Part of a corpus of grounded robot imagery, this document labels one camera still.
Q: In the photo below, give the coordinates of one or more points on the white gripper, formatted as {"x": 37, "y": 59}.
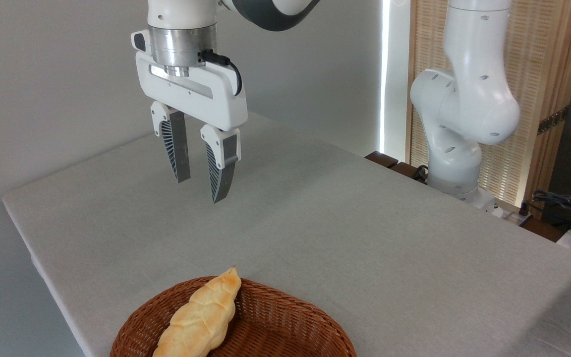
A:
{"x": 191, "y": 94}

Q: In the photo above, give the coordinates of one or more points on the braided golden bread loaf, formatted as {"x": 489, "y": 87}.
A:
{"x": 201, "y": 317}

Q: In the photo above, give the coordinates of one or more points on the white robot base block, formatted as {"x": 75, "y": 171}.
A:
{"x": 484, "y": 198}

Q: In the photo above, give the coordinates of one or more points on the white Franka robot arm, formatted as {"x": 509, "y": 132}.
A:
{"x": 474, "y": 74}

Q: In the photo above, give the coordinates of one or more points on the light grey tablecloth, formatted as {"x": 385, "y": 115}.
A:
{"x": 340, "y": 238}

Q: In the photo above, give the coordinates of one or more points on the brown wicker basket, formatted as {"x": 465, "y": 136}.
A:
{"x": 280, "y": 327}

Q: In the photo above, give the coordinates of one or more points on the vertical white light strip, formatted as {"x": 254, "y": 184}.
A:
{"x": 384, "y": 74}

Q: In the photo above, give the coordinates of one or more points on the metal screen hinge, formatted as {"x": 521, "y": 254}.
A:
{"x": 552, "y": 120}

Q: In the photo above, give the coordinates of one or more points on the wooden slatted screen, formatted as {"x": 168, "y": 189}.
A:
{"x": 543, "y": 54}

